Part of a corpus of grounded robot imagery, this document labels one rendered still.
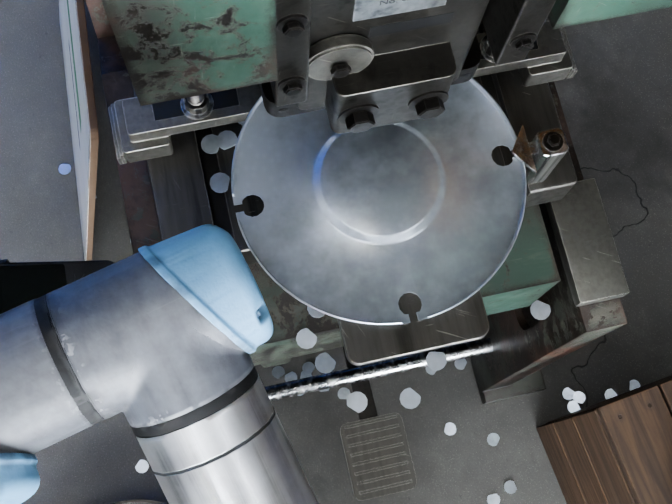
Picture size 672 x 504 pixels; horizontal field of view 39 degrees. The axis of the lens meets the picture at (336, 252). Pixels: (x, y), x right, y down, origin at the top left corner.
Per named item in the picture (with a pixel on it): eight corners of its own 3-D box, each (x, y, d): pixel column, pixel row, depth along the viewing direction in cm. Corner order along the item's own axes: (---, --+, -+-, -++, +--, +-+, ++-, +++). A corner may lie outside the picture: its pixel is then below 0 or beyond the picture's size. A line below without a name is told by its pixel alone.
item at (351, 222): (482, 24, 99) (483, 20, 98) (558, 290, 92) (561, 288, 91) (206, 75, 96) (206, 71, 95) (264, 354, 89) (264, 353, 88)
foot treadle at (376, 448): (414, 488, 152) (419, 487, 147) (353, 502, 151) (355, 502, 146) (333, 148, 166) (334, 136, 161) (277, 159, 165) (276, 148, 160)
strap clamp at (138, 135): (275, 135, 103) (274, 95, 93) (119, 165, 101) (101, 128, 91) (264, 84, 104) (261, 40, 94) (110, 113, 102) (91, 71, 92)
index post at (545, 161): (547, 181, 103) (573, 149, 94) (520, 186, 103) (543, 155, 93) (540, 157, 104) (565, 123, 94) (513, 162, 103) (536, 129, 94)
